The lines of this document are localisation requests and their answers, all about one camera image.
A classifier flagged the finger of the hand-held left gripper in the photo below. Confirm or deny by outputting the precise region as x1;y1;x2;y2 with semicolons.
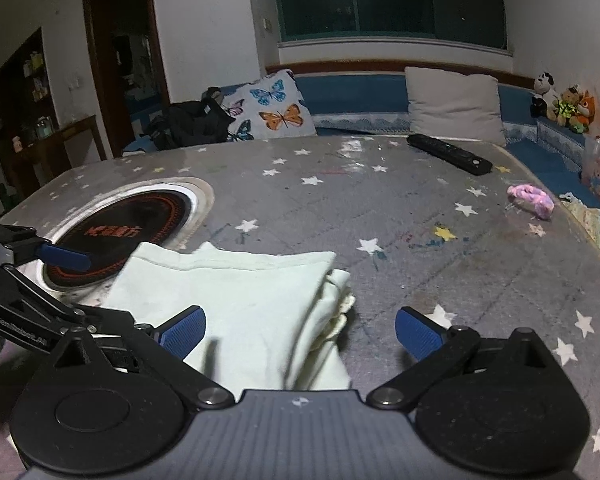
0;266;137;349
0;224;92;272

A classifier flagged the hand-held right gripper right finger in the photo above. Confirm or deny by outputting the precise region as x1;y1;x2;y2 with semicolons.
367;306;563;409

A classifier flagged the round black induction cooktop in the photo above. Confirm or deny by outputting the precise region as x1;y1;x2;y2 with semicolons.
27;177;215;293

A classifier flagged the blue bench cushion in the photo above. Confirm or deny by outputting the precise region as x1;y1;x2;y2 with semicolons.
122;72;600;211

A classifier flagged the large dark window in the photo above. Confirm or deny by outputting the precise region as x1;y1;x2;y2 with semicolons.
270;0;516;56

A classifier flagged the dark wooden door frame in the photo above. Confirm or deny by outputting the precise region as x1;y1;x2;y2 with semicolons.
82;0;171;158

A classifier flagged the pile of pale small clothes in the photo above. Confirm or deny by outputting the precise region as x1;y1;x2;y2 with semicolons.
560;192;600;272

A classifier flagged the orange fox plush toy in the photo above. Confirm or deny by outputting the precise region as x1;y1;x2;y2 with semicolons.
572;91;597;133

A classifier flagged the plush bear with green vest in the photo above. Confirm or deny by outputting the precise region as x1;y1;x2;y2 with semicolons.
555;85;583;128

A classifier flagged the pink hair scrunchie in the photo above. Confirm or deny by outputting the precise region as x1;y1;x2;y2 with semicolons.
507;184;556;220

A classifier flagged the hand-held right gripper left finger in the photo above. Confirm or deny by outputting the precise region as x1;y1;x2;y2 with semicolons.
50;305;234;411

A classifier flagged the dark wooden wall shelf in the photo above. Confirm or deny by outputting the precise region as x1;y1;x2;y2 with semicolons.
0;27;63;201

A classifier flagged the pale green garment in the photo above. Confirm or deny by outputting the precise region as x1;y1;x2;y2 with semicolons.
97;241;356;393

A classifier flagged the grey star-print tablecloth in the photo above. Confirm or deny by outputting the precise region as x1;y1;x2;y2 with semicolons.
0;137;600;480

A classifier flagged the black bag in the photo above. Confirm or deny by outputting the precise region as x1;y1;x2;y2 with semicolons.
145;100;236;151

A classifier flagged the panda plush toy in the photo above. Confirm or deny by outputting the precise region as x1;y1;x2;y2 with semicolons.
531;71;557;120

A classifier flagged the dark wooden desk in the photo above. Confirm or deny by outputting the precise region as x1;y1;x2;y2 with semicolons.
10;114;106;196

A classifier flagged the white pillow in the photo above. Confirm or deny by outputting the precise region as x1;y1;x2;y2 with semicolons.
404;66;507;147

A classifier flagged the black remote control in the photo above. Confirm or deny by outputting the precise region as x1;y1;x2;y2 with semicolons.
406;133;493;177

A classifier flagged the butterfly print pillow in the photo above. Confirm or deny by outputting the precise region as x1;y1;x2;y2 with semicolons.
220;71;318;142

